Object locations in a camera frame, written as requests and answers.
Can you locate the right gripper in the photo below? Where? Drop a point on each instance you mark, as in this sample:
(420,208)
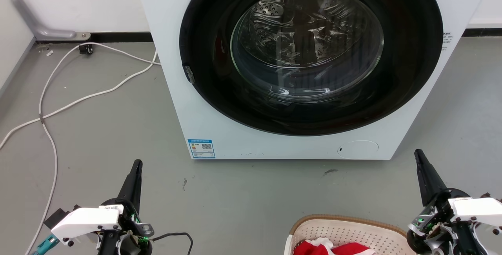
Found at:
(433,223)

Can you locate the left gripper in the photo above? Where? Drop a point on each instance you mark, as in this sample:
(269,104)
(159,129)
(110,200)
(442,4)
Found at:
(131,229)

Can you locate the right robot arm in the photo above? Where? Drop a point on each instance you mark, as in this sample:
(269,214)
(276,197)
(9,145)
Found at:
(470,239)

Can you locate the beige perforated laundry basket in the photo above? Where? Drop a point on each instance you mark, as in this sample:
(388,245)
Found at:
(353,229)

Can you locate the round white filter cover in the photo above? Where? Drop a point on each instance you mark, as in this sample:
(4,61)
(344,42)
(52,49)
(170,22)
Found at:
(359,149)

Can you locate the blue energy label sticker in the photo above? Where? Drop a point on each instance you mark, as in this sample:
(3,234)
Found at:
(201,148)

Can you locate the red and white garment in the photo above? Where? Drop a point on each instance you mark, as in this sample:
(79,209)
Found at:
(313,249)

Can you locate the white front-load washing machine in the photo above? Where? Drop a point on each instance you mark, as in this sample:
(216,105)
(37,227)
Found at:
(172,31)

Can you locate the black round washer door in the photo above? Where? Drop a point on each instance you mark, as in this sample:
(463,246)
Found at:
(204,31)

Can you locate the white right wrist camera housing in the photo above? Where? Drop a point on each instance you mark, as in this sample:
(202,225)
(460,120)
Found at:
(476,209)

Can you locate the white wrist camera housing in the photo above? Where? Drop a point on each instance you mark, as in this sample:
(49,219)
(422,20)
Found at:
(86,220)
(476,209)

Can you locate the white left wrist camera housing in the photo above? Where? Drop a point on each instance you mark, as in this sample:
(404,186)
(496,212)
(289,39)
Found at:
(86,220)

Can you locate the small black floor bracket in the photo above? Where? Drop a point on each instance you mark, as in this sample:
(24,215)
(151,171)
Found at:
(85,49)

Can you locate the grey wall pipe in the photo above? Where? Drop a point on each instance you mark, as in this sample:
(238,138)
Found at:
(43,30)

